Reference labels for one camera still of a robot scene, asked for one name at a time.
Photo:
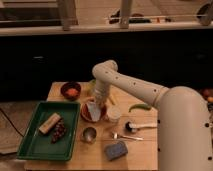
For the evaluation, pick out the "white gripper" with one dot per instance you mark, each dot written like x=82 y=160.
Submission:
x=101 y=92

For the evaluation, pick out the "white towel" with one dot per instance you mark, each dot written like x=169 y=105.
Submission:
x=94 y=111

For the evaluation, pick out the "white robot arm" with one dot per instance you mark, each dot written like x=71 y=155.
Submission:
x=183 y=125

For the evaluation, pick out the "red bowl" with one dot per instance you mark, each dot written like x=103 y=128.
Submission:
x=85 y=113

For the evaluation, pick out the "dark bowl with orange food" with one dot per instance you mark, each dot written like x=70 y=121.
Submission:
x=71 y=91

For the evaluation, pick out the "white plastic cup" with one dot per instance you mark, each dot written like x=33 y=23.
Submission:
x=113 y=114

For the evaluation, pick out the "small metal cup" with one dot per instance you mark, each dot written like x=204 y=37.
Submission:
x=89 y=135

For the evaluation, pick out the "green chili pepper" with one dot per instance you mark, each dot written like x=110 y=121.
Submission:
x=140 y=106

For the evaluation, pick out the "metal spoon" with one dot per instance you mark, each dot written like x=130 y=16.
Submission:
x=118 y=136

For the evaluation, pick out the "tan wooden block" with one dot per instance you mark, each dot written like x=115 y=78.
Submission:
x=49 y=123

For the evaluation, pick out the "dark grape bunch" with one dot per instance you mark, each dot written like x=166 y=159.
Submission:
x=59 y=131

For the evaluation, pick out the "blue sponge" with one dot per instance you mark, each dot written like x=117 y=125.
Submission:
x=116 y=150

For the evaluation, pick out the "green plastic tray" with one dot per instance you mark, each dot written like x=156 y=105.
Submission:
x=36 y=145

